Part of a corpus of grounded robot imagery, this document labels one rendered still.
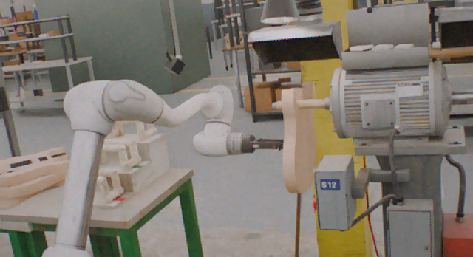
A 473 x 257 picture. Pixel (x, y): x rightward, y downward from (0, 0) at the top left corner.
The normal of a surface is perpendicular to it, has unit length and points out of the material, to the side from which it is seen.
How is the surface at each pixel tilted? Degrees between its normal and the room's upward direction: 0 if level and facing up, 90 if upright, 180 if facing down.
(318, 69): 90
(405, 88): 62
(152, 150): 90
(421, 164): 107
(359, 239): 90
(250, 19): 90
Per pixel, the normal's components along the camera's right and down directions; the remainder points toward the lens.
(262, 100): -0.38, 0.27
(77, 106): -0.48, -0.18
